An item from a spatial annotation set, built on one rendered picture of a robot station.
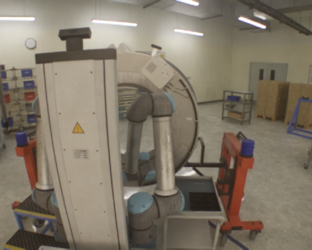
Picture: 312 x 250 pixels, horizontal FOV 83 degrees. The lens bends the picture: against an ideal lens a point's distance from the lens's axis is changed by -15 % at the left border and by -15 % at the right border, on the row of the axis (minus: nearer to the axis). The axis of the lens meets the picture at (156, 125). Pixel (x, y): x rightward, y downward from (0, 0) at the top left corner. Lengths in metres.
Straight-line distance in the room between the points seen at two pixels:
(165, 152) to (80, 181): 0.47
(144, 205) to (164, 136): 0.40
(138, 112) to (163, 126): 0.16
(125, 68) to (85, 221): 1.35
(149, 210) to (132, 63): 1.29
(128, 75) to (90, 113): 1.11
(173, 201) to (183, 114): 0.94
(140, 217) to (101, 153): 0.47
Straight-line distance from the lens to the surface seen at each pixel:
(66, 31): 0.91
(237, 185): 2.08
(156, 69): 1.76
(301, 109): 7.50
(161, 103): 1.09
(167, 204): 1.23
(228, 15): 7.64
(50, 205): 1.37
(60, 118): 0.91
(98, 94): 0.83
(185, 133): 1.97
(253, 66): 11.13
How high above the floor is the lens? 1.70
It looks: 16 degrees down
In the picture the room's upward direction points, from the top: straight up
